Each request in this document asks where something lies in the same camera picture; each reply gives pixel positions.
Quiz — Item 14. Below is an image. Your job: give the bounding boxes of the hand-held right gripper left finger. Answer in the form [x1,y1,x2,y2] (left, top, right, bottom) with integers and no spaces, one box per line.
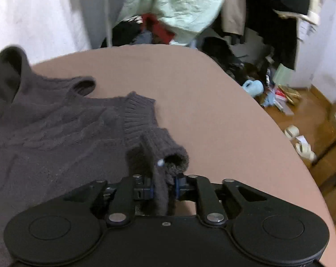
[63,174,156,228]

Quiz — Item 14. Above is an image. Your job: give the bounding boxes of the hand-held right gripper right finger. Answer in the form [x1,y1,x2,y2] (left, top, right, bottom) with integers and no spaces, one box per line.
[173,173,269,225]

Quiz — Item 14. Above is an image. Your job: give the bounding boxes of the dark grey knit sweater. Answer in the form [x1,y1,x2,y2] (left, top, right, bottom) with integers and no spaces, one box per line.
[0,44,190,267]

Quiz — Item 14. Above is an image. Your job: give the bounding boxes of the heap of black clothes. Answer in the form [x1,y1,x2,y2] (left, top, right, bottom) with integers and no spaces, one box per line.
[201,37,273,85]

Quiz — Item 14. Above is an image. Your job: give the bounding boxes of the pile of dark clothes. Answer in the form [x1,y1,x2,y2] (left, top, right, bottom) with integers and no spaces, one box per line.
[101,17,157,48]

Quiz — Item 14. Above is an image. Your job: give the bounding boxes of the black hanging clothes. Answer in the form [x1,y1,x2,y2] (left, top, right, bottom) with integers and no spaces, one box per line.
[246,0,310,70]

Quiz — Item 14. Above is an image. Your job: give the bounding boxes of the light blue plastic item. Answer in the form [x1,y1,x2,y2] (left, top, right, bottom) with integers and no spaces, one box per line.
[242,80,264,98]

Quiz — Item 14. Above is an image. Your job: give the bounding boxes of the white slipper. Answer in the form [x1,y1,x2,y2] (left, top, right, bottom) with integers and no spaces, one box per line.
[284,125,300,140]

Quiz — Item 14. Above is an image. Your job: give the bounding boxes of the tape rolls on floor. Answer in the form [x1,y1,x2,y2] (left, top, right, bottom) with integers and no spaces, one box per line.
[294,142,316,162]

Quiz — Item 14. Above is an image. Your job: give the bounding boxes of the scattered paper litter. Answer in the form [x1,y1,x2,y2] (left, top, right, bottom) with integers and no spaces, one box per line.
[261,85,302,115]

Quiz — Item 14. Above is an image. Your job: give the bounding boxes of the pale green box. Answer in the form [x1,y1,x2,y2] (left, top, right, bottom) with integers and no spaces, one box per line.
[274,63,294,88]

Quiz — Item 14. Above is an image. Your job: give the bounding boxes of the red cloth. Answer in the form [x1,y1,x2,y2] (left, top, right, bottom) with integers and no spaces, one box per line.
[142,13,176,44]

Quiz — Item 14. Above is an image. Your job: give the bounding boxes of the mint green quilted jacket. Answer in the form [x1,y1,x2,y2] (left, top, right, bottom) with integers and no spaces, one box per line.
[118,0,227,48]

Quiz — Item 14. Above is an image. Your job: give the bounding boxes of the beige coat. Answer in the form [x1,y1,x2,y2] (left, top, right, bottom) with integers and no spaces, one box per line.
[222,0,255,36]

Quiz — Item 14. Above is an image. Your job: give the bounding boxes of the white paper sheet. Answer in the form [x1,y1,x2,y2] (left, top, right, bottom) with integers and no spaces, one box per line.
[297,19,319,43]

